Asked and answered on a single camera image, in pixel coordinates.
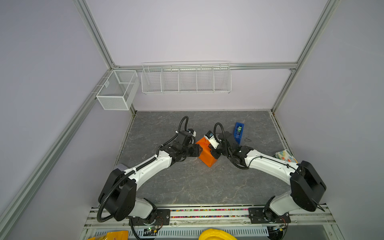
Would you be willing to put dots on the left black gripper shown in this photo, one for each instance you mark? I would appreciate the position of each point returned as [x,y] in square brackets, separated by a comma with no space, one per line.
[196,152]

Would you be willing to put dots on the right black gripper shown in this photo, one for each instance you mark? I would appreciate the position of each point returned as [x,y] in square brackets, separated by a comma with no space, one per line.
[213,152]

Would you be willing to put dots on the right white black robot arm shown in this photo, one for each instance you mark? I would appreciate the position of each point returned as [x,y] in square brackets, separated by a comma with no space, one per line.
[306,186]

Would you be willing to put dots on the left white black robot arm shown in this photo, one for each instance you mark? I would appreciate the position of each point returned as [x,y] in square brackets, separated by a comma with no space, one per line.
[118,198]

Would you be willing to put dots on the colourful tissue box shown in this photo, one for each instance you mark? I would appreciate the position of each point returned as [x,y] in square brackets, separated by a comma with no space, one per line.
[285,155]

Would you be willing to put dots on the blue tape dispenser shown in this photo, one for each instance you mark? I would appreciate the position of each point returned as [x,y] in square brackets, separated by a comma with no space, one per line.
[238,132]

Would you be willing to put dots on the grey cloth at left edge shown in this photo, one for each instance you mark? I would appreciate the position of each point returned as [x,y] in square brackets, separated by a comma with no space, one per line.
[121,167]

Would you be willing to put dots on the white mesh square basket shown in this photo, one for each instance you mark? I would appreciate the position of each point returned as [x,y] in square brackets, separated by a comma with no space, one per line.
[118,91]

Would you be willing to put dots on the yellow hard hat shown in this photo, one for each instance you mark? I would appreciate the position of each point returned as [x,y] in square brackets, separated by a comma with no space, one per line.
[214,234]

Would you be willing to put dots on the yellow plastic bag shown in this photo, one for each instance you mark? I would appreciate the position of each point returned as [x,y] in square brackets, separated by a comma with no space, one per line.
[120,235]

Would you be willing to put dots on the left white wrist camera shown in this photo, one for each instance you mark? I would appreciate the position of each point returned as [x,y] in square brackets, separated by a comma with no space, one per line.
[192,132]

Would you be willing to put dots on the long white wire basket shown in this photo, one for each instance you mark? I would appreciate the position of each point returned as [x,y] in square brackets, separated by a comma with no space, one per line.
[186,77]

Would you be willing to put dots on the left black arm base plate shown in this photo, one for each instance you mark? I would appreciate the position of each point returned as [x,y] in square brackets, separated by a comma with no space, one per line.
[159,217]

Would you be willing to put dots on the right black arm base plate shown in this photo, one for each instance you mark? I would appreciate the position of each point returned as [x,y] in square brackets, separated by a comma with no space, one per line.
[259,215]

